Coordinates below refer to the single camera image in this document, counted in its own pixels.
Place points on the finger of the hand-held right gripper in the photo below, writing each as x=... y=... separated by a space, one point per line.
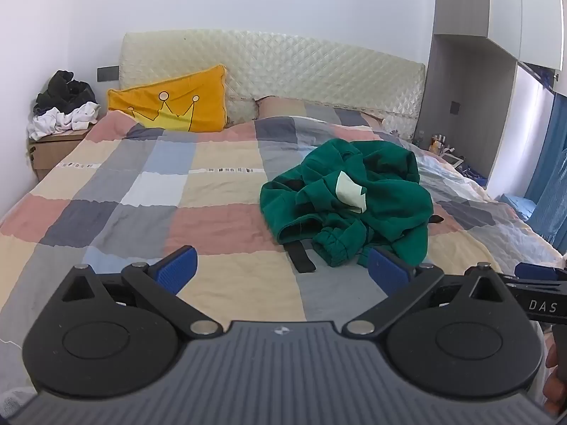
x=534 y=271

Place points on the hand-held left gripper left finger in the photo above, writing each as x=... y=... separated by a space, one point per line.
x=177 y=269

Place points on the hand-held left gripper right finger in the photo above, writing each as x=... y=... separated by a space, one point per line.
x=389 y=271

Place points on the green hoodie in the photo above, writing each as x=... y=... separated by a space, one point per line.
x=390 y=212

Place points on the white clothes pile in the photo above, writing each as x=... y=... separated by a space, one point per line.
x=48 y=121

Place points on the black clothes pile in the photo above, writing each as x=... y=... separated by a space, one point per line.
x=66 y=88

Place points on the person's right hand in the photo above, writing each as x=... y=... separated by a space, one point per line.
x=556 y=389

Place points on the patchwork quilt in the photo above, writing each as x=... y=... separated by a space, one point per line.
x=212 y=239

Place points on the blue covered stool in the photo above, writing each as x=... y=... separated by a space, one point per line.
x=518 y=204

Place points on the blue curtain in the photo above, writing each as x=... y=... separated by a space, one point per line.
x=549 y=186

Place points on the cluster of small bottles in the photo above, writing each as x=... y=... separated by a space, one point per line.
x=436 y=142

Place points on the brown cardboard box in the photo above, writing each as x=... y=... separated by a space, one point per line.
x=48 y=155

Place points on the yellow crown pillow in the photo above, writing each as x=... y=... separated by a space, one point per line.
x=186 y=93

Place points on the patchwork pillow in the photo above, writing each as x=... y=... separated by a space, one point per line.
x=288 y=107

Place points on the cream quilted headboard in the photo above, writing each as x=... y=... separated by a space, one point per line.
x=288 y=66

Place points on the grey wardrobe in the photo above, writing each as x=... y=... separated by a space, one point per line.
x=465 y=0

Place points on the white frame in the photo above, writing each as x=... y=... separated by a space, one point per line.
x=452 y=159

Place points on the dark wall socket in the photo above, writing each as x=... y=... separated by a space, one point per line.
x=455 y=107

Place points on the grey wall switch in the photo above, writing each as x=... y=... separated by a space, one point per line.
x=108 y=73

